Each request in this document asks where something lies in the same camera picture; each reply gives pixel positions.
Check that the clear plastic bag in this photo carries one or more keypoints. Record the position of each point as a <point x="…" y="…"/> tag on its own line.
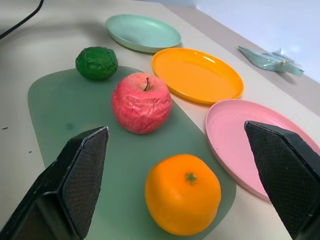
<point x="272" y="60"/>

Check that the orange fruit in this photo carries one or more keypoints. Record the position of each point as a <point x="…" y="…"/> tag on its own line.
<point x="180" y="197"/>

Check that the dark green lime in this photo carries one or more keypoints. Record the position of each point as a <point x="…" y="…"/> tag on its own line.
<point x="97" y="63"/>

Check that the green cutting mat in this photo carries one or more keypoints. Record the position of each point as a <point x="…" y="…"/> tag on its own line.
<point x="125" y="150"/>

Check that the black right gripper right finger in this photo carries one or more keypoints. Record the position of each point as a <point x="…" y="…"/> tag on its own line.
<point x="285" y="170"/>

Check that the red apple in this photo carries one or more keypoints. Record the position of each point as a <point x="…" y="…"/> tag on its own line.
<point x="141" y="105"/>

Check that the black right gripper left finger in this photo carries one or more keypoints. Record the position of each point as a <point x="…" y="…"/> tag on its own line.
<point x="75" y="180"/>

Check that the orange plate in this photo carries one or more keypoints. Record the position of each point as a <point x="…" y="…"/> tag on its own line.
<point x="197" y="72"/>

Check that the light green plate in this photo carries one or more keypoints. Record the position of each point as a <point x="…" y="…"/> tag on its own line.
<point x="142" y="31"/>

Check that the pink plate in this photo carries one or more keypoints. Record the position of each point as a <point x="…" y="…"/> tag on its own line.
<point x="230" y="140"/>

